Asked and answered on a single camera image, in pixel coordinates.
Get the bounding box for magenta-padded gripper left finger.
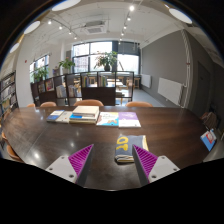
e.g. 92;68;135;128
45;144;94;187

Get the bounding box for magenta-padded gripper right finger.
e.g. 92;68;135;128
132;144;181;187

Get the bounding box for grey towel with yellow print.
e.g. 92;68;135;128
114;134;150;164

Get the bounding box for yellowish thick book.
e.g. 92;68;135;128
68;118;98;125

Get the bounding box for thin white book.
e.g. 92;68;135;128
55;110;74;125

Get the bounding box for dark blue book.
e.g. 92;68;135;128
45;109;66;123

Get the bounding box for blue and white book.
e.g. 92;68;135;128
69;113;99;122

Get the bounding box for blue box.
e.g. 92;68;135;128
199;128;218;152

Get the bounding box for purple and white book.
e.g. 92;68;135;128
117;111;142;129

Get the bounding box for cream hardcover book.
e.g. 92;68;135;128
72;105;100;117

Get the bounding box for white illustrated book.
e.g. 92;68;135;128
95;111;120;128

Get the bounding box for brown bag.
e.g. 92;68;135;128
200;111;221;131

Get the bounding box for orange chairs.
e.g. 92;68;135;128
0;99;154;164

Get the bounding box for large white radiator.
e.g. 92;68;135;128
157;77;185;107

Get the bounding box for dark open shelf unit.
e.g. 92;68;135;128
30;70;135;107

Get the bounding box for dark grey door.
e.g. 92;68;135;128
193;61;212;118

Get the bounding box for small white radiator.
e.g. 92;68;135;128
140;73;153;89

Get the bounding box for small potted plant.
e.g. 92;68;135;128
33;65;50;83

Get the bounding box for medium potted plant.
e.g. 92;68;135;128
58;57;76;74

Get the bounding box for side window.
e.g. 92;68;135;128
29;54;51;83

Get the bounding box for large window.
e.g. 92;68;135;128
71;40;140;75

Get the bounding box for large potted plant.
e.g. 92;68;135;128
94;50;119;72

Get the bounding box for white round ceiling lamp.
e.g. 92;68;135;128
9;42;21;54
168;7;193;25
23;20;42;35
51;0;82;12

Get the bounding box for ceiling air conditioner unit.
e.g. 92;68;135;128
80;20;108;36

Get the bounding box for ceiling spot lights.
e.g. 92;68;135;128
46;4;136;43

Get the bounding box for wall bookshelf unit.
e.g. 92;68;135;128
0;70;19;118

